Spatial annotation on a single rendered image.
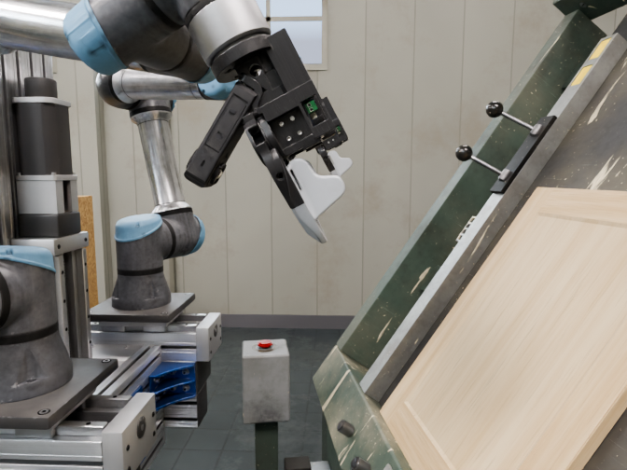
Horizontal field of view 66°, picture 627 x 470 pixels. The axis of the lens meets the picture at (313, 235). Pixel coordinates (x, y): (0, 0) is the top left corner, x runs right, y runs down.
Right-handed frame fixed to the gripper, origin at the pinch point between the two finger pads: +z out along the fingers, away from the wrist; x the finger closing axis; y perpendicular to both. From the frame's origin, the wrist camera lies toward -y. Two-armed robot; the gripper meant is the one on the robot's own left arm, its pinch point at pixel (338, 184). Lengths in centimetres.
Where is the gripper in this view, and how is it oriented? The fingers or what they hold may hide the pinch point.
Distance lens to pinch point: 118.5
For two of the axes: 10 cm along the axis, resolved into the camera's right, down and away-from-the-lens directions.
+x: 0.7, -1.3, 9.9
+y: 8.8, -4.6, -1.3
